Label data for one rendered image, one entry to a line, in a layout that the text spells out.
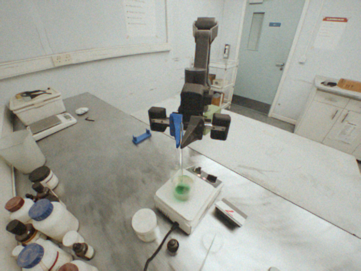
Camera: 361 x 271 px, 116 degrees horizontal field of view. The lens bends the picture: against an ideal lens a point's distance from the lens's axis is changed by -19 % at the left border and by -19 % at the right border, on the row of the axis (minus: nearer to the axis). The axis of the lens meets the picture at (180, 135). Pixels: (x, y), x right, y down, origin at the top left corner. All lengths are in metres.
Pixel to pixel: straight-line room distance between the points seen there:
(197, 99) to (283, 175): 0.49
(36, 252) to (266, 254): 0.51
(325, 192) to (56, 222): 0.84
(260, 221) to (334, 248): 0.21
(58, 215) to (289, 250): 0.59
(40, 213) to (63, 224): 0.07
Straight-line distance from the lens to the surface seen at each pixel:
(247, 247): 0.47
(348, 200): 0.77
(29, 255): 0.43
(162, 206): 0.41
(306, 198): 0.65
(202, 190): 0.41
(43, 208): 0.45
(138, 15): 1.98
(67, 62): 1.57
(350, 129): 2.84
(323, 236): 0.60
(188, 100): 0.31
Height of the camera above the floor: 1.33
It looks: 36 degrees down
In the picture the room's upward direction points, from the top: straight up
